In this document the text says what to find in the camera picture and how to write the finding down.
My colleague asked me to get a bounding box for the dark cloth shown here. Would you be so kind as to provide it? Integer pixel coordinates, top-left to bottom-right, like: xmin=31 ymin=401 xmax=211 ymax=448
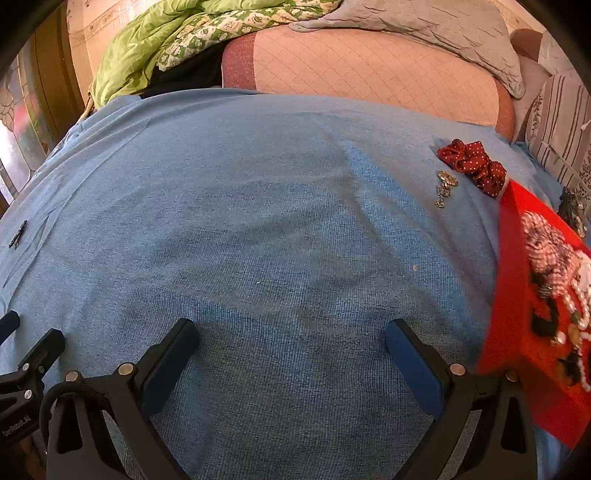
xmin=141 ymin=41 xmax=232 ymax=99

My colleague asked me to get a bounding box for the blue bedsheet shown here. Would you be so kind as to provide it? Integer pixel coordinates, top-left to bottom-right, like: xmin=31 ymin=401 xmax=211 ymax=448
xmin=0 ymin=90 xmax=591 ymax=480

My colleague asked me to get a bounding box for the wooden door frame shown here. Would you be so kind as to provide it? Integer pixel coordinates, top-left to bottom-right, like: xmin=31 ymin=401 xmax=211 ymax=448
xmin=28 ymin=0 xmax=95 ymax=139

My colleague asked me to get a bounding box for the grey quilted pillow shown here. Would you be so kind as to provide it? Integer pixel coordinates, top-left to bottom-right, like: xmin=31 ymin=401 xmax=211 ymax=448
xmin=291 ymin=0 xmax=527 ymax=100

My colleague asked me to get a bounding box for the red dotted scrunchie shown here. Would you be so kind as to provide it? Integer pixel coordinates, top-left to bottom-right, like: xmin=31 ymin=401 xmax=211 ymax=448
xmin=437 ymin=140 xmax=509 ymax=199

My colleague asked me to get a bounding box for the black hair tie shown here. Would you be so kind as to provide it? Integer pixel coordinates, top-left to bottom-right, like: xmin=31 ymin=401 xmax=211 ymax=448
xmin=530 ymin=272 xmax=561 ymax=337

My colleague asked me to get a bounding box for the pink checked scrunchie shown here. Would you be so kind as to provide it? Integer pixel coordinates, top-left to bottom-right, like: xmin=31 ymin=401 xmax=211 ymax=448
xmin=522 ymin=215 xmax=578 ymax=296

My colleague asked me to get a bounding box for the red jewelry box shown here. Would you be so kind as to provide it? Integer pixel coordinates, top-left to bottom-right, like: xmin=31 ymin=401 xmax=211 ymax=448
xmin=476 ymin=179 xmax=591 ymax=450

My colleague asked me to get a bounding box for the pearl bracelet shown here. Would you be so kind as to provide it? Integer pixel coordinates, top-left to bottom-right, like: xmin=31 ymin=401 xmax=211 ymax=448
xmin=556 ymin=249 xmax=591 ymax=344

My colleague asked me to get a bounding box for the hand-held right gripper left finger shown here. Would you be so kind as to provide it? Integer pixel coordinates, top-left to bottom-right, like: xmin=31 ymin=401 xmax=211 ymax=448
xmin=41 ymin=318 xmax=204 ymax=480

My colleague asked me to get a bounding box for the white cloth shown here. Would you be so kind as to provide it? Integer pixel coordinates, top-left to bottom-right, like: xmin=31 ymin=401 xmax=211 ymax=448
xmin=510 ymin=28 xmax=580 ymax=139

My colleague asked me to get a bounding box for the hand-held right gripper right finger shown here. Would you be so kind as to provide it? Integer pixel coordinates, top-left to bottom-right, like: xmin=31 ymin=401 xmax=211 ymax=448
xmin=385 ymin=318 xmax=539 ymax=480

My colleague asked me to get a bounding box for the striped pillow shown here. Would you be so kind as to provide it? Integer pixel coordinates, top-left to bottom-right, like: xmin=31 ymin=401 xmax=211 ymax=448
xmin=526 ymin=71 xmax=591 ymax=204

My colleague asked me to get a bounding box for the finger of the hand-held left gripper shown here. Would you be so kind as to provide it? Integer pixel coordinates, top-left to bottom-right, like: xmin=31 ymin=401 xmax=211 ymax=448
xmin=0 ymin=329 xmax=66 ymax=407
xmin=0 ymin=310 xmax=21 ymax=344

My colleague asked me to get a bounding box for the green patterned quilt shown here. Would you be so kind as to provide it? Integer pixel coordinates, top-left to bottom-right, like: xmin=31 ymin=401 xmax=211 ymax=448
xmin=90 ymin=0 xmax=345 ymax=109

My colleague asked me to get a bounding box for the stained glass window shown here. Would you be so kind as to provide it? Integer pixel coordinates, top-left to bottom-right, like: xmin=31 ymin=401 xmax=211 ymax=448
xmin=0 ymin=46 xmax=61 ymax=190

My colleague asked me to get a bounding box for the dark green ornament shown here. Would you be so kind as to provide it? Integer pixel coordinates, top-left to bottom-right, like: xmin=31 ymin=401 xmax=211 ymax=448
xmin=558 ymin=187 xmax=585 ymax=232

